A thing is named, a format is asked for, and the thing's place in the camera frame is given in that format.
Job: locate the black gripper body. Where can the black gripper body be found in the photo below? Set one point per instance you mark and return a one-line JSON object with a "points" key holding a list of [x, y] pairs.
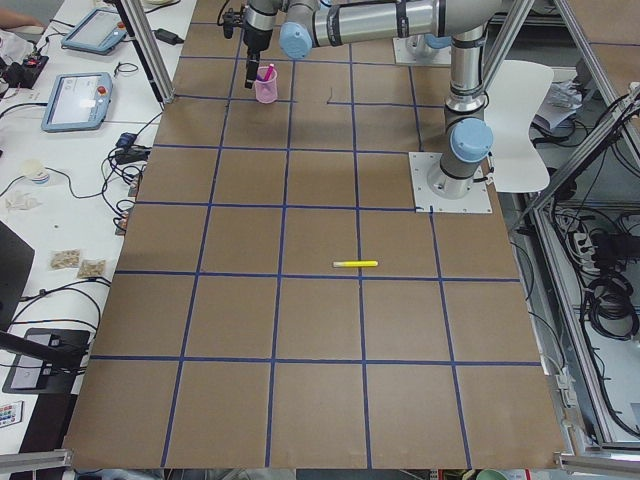
{"points": [[256, 42]]}

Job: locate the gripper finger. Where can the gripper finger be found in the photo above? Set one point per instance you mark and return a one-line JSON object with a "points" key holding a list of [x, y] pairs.
{"points": [[252, 66]]}

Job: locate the pink pen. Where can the pink pen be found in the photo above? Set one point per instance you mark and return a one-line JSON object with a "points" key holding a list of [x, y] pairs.
{"points": [[269, 70]]}

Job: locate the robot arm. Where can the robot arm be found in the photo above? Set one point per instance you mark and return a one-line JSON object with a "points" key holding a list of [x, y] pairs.
{"points": [[428, 46], [308, 26]]}

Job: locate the pink mesh cup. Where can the pink mesh cup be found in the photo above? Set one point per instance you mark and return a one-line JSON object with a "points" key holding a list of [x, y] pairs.
{"points": [[266, 92]]}

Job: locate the paper cup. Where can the paper cup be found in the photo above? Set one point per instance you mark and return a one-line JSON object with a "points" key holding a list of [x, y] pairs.
{"points": [[35, 171]]}

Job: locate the black power adapter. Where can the black power adapter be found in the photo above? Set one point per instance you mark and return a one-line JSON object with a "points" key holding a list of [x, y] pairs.
{"points": [[168, 37]]}

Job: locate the far teach pendant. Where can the far teach pendant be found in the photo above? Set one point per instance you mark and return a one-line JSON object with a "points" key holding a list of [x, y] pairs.
{"points": [[99, 32]]}

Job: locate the teach pendant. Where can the teach pendant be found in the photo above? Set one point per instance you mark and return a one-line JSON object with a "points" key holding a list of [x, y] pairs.
{"points": [[78, 102], [99, 32]]}

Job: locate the near teach pendant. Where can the near teach pendant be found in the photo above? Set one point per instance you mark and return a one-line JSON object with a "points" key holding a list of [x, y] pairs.
{"points": [[78, 102]]}

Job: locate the yellow pen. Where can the yellow pen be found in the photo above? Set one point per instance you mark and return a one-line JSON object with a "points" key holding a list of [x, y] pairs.
{"points": [[355, 264]]}

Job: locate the snack bag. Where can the snack bag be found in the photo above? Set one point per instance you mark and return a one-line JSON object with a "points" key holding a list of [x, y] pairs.
{"points": [[91, 268], [65, 259]]}

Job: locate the white chair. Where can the white chair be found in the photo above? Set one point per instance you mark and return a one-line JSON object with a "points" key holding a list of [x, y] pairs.
{"points": [[515, 95]]}

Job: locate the black stand base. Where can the black stand base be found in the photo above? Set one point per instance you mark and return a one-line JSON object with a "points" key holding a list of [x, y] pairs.
{"points": [[47, 360]]}

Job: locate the remote control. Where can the remote control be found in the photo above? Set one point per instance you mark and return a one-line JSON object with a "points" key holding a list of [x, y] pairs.
{"points": [[11, 413]]}

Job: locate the aluminium frame post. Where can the aluminium frame post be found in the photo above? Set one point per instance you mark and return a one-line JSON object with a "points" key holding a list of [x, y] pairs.
{"points": [[140, 32]]}

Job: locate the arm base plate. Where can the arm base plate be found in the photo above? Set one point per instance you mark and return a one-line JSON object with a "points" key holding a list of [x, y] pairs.
{"points": [[404, 57], [434, 192]]}

